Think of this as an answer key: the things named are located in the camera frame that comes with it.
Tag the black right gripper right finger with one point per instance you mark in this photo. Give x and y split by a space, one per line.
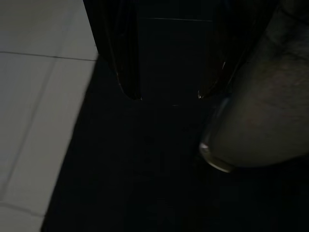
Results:
236 29

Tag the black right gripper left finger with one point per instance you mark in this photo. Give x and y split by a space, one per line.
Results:
116 36

